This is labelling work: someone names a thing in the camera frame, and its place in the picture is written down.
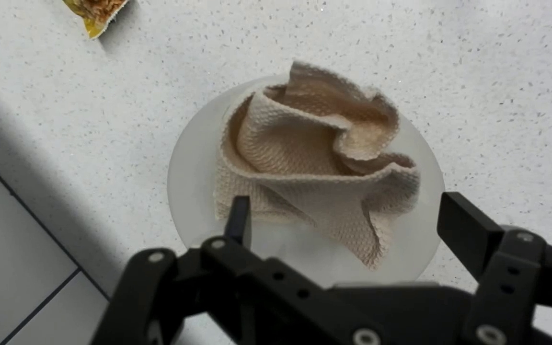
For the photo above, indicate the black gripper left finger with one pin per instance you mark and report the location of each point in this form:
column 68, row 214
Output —
column 225, row 293

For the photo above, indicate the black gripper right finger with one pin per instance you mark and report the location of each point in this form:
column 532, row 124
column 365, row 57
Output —
column 513, row 279

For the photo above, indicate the beige waffle-weave towel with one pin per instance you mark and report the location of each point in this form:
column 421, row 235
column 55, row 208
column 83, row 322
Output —
column 302, row 153

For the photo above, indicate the clear plastic bowl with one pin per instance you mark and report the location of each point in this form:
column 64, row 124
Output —
column 193, row 184

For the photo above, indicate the orange wrapped snack bar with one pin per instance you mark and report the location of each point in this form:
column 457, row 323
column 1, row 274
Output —
column 97, row 11

